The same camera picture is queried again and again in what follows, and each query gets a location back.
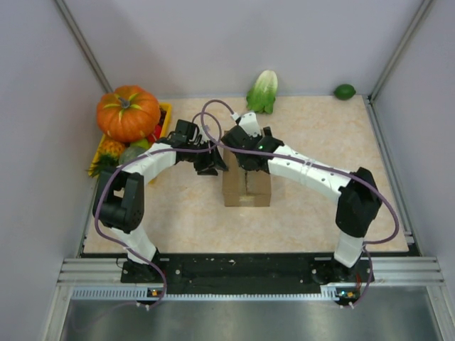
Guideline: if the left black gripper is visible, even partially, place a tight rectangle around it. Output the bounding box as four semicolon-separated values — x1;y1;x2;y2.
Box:
186;139;228;176

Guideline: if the brown cardboard express box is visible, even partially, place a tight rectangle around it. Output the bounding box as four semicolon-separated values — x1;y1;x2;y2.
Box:
222;126;272;207

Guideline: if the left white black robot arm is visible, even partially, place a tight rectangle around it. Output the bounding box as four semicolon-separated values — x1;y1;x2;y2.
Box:
92;119;228;282

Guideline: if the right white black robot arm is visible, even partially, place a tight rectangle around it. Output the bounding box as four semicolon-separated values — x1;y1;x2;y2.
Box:
221;126;382;281

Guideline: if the red pepper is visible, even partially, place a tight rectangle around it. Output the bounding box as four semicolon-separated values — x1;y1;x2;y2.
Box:
146;124;163;146

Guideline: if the green white cabbage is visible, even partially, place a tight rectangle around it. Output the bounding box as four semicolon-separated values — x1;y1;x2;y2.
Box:
246;70;278;114

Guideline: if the green pear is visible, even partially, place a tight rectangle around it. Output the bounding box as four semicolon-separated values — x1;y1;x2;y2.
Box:
129;138;150;150

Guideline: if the yellow plastic tray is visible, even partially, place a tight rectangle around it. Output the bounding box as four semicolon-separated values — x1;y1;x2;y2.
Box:
88;102;173;185

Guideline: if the grey green melon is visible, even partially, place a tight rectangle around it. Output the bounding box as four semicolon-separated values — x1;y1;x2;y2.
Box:
118;146;146;165

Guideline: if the orange pumpkin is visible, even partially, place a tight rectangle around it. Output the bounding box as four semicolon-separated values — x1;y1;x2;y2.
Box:
96;85;161;143

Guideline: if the orange pineapple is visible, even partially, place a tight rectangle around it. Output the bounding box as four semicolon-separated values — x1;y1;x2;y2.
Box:
87;136;127;178

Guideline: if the green lime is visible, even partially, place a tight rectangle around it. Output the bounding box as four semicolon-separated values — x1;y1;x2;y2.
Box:
333;84;357;101

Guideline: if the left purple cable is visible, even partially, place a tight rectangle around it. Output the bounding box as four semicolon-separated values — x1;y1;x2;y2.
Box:
95;112;225;310

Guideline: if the purple cable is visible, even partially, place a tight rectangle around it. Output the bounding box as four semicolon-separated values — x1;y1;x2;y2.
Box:
200;99;401;309
95;112;225;310

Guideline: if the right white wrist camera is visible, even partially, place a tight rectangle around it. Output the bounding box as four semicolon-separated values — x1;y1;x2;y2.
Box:
230;112;262;137

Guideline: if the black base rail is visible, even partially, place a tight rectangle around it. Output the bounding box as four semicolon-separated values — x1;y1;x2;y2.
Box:
120;253;371;295

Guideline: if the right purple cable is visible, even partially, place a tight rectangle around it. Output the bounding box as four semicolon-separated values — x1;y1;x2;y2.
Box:
200;99;401;309

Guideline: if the white cable duct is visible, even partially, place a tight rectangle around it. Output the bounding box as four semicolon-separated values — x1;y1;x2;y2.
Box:
71;286;358;302

